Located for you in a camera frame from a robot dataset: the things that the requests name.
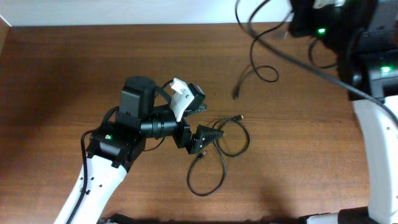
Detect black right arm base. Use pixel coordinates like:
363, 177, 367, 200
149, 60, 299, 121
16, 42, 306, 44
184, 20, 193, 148
298, 207, 377, 224

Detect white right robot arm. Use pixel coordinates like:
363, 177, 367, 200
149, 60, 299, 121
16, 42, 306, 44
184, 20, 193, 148
289, 0, 397, 223

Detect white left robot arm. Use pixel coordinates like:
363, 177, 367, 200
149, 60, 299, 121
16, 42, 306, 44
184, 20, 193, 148
56, 77, 224, 223

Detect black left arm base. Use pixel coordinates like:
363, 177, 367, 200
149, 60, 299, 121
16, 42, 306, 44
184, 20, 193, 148
97, 213, 139, 224

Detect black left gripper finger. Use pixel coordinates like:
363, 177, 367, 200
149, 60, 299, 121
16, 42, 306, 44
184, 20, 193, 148
183, 104, 207, 117
187, 125, 224, 154

